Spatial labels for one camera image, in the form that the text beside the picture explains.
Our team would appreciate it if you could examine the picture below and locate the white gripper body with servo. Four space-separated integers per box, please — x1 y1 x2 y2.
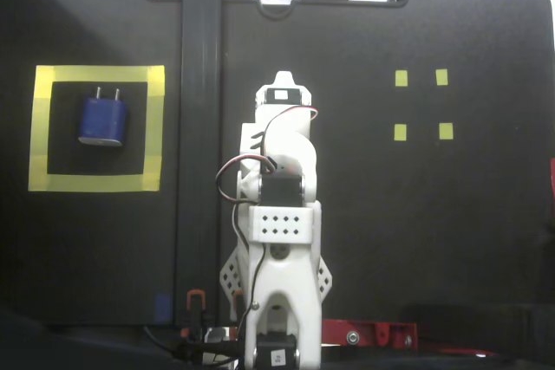
254 84 314 108

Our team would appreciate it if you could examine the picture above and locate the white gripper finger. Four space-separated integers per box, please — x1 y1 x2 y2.
271 69 299 90

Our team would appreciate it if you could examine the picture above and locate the blue white USB charger block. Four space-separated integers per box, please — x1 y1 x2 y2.
76 86 130 148

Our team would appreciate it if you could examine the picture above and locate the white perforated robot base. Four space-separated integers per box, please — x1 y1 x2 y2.
219 252 335 323

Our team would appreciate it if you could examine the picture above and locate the black flat divider strip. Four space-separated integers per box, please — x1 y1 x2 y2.
173 0 225 328

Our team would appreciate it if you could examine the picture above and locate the yellow tape square outline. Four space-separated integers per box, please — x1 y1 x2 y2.
28 64 167 193

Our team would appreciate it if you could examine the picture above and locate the orange black base clamp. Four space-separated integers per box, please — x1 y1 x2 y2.
232 291 245 323

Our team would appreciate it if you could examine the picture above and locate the orange black table clamp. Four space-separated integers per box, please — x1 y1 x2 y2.
185 288 207 341

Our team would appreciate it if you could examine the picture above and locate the blue tape piece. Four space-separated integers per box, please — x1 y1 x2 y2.
153 294 173 323

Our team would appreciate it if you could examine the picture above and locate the red screw clamp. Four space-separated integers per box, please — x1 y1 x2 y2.
376 321 420 350

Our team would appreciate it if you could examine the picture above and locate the red angle bracket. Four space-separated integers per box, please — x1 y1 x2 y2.
319 319 382 347

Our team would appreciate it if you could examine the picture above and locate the black power cable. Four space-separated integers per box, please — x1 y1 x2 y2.
142 325 192 360

